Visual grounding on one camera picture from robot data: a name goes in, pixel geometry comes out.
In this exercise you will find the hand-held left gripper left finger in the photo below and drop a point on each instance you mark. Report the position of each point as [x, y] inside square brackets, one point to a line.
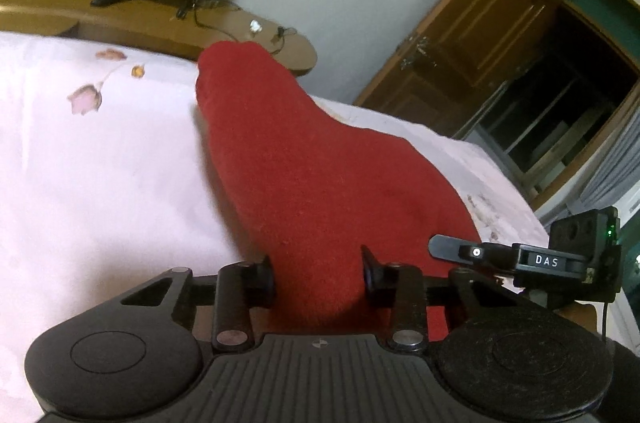
[267, 279]

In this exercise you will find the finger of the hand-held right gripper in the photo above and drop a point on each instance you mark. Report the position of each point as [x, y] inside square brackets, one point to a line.
[450, 248]

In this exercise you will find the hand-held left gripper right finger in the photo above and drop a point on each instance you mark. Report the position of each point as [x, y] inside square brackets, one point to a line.
[370, 274]

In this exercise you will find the red knit garment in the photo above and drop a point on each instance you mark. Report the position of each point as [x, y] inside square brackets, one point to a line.
[310, 163]

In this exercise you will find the grey curtain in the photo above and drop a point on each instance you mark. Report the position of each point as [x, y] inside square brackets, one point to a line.
[620, 163]

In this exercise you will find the floral white bedsheet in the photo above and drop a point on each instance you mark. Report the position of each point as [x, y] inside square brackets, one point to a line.
[100, 178]

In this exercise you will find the wooden door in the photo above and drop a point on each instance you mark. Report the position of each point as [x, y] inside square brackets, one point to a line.
[475, 28]

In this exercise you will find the small white object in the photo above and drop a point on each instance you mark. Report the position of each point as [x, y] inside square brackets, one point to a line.
[255, 26]

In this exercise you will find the wooden TV stand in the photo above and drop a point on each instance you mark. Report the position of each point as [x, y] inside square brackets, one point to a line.
[165, 23]

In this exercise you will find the wooden door frame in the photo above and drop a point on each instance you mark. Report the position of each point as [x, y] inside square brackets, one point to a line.
[585, 153]

